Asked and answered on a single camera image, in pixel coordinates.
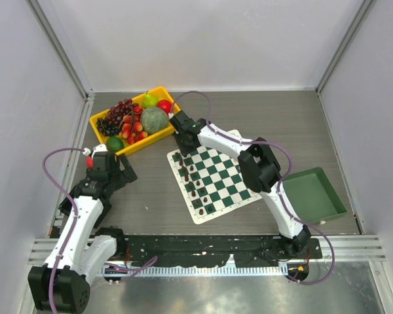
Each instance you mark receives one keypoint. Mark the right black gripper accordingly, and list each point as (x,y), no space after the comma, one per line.
(185,151)

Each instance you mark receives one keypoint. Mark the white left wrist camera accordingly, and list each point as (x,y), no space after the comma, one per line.
(91,152)

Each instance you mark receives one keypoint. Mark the green white chess board mat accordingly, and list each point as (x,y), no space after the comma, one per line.
(219,188)

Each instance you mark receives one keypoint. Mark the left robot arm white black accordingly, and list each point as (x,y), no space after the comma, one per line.
(62,284)

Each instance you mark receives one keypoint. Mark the green netted melon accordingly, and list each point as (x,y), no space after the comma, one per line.
(154,119)

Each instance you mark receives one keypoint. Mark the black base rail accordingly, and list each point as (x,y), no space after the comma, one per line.
(211,251)

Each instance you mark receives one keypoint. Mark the dark purple grape bunch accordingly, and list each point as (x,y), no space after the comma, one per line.
(115,115)

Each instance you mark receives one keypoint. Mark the black grape bunch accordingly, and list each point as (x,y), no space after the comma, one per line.
(107,129)

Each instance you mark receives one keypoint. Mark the red apple in tray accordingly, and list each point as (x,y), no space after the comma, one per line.
(165,105)

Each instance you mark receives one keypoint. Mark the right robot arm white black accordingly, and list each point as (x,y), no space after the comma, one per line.
(259,169)

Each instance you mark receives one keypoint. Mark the green pear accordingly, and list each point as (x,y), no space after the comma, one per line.
(149,100)

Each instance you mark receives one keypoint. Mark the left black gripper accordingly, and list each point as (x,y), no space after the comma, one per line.
(128,172)

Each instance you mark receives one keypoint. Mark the green avocado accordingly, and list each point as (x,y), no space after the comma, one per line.
(114,144)

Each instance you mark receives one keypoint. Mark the green plastic tray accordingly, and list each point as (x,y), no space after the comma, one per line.
(313,197)

